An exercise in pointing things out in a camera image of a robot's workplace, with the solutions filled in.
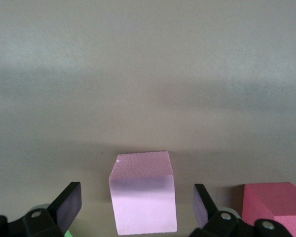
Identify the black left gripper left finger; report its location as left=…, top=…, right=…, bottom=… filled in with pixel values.
left=0, top=182, right=83, bottom=237

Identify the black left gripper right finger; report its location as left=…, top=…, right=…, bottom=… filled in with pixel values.
left=188, top=184, right=294, bottom=237

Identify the pink foam block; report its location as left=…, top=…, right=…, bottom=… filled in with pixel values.
left=108, top=151, right=178, bottom=236

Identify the red foam block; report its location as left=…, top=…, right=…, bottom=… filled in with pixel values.
left=241, top=182, right=296, bottom=237

